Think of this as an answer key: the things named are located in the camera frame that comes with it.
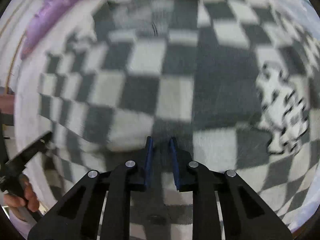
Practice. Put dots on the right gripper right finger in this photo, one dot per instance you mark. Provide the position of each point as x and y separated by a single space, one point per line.
224 205

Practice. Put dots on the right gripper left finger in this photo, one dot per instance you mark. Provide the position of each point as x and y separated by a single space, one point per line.
98 205

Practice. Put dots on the grey white checkered cardigan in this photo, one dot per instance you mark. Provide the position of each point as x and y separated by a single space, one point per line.
180 99

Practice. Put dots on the person left hand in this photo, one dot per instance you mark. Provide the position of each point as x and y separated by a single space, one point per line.
28 200

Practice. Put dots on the pink grey hanging towel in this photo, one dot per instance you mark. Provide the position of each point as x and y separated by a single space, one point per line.
7 106

